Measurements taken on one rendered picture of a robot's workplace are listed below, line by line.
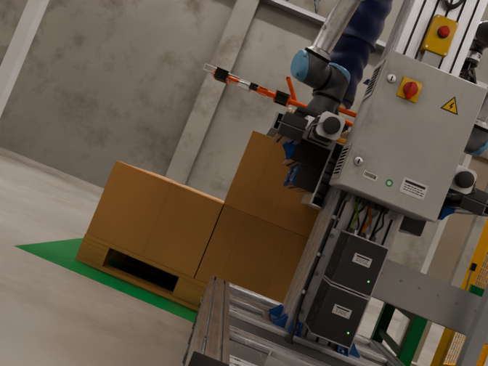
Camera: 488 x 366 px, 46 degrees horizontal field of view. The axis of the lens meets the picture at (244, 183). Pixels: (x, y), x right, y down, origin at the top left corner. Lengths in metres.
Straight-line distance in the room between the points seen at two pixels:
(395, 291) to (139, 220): 1.29
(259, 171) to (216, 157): 5.46
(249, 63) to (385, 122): 6.69
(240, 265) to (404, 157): 1.24
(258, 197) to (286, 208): 0.15
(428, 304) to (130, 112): 6.38
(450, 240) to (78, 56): 6.22
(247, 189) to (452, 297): 1.08
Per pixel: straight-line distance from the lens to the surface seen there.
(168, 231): 2.91
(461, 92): 2.00
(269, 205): 2.85
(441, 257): 4.15
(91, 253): 3.01
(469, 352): 2.71
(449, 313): 2.85
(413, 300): 2.80
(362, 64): 3.12
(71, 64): 8.81
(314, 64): 2.37
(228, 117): 8.37
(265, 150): 2.88
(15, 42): 5.57
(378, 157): 1.90
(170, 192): 2.91
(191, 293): 2.91
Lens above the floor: 0.60
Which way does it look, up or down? 2 degrees up
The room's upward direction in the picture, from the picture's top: 22 degrees clockwise
